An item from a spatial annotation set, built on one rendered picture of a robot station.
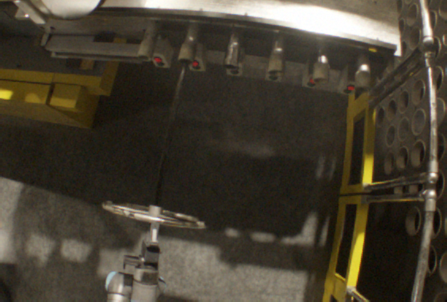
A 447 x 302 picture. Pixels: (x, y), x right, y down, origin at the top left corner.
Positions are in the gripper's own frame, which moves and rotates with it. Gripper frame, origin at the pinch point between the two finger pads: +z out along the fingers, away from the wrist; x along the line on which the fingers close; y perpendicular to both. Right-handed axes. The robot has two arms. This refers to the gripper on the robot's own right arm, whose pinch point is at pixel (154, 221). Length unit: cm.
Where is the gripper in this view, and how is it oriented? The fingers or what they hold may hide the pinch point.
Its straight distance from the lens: 110.5
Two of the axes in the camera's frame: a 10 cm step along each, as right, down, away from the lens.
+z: 1.6, -9.7, 1.9
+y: 9.1, 2.2, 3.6
